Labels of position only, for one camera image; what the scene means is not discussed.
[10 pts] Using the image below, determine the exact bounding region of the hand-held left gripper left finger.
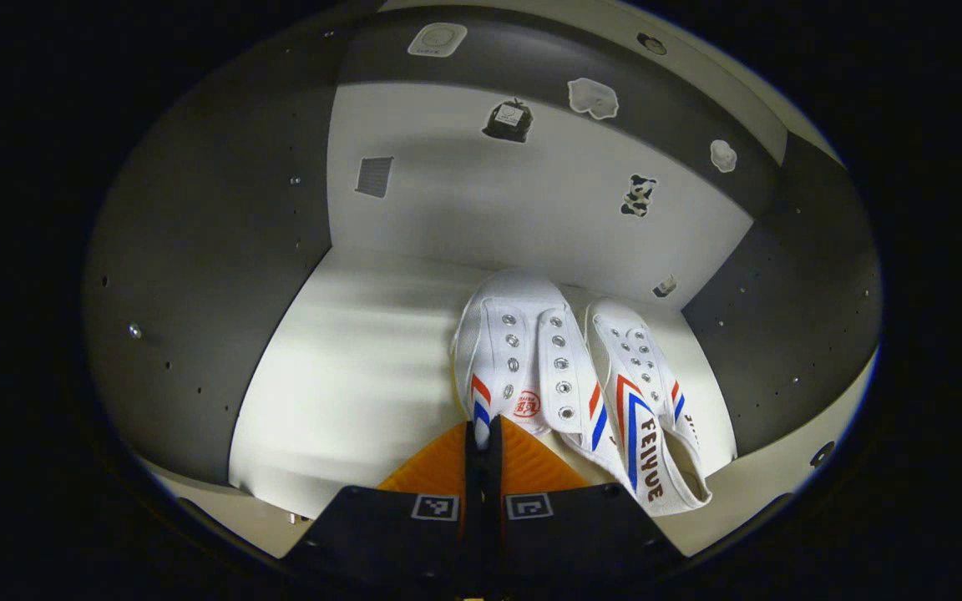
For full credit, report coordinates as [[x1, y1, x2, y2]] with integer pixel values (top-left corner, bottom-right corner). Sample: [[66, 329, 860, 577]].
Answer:
[[285, 417, 484, 589]]

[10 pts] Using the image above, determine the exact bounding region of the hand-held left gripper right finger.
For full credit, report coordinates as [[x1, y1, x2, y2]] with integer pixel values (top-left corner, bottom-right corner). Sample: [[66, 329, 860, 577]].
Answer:
[[484, 415, 686, 589]]

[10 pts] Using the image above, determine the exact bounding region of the white canvas shoe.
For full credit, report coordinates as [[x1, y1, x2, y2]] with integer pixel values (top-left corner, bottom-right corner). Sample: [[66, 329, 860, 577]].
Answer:
[[585, 298, 713, 518], [450, 268, 617, 472]]

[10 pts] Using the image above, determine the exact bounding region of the white shoe cabinet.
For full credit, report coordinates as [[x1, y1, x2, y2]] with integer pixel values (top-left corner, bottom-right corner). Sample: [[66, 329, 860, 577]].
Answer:
[[82, 0, 883, 560]]

